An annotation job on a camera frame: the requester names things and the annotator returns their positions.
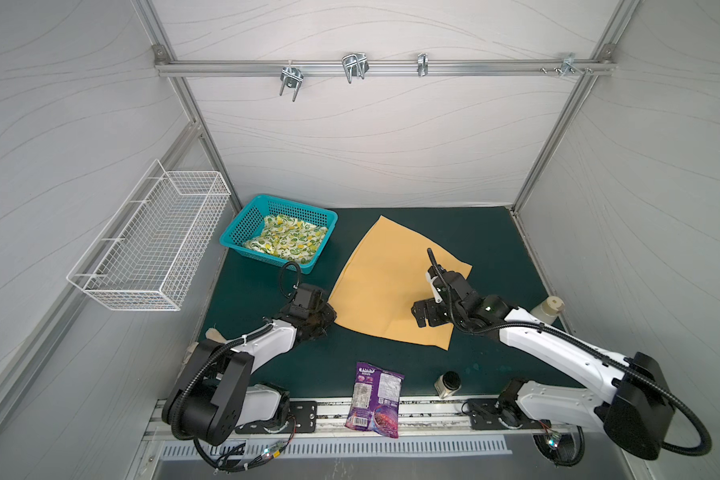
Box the purple snack bag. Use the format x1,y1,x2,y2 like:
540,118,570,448
345,362,404,439

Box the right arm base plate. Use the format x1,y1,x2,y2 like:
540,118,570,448
461,398,545,432

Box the beige work glove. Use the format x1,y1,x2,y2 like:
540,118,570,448
182,328,228,365

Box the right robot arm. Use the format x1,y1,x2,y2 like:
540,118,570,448
411,251,713,460

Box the aluminium cross bar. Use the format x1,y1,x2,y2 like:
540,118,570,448
155,57,617,78

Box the green floral skirt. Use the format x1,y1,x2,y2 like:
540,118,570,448
243,215,328,264

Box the metal corner bracket bolts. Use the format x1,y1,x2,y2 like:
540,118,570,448
540,54,594,78

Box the yellow skirt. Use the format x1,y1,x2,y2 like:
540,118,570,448
329,216,472,350

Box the green table mat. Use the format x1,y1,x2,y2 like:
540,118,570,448
202,207,576,398

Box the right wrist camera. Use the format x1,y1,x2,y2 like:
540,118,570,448
426,267,443,304

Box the small black-lidded jar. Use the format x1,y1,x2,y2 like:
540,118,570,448
434,371,462,399

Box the metal u-bolt clamp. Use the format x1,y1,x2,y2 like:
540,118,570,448
279,66,304,102
341,52,369,84

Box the teal plastic basket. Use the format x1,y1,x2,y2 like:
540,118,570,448
221,195,338,274

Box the metal clamp right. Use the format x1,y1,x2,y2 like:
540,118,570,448
417,53,429,78

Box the metal u-bolt clamp left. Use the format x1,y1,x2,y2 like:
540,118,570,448
279,66,304,102

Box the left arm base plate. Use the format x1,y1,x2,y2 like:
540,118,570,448
234,400,318,435

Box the small white bottle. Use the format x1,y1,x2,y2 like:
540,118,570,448
530,296,565,325

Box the white wire basket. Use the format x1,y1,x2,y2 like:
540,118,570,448
66,160,230,312

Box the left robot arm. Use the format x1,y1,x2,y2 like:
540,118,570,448
161,281,337,474

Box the metal u-bolt clamp middle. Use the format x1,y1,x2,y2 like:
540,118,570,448
341,52,369,84

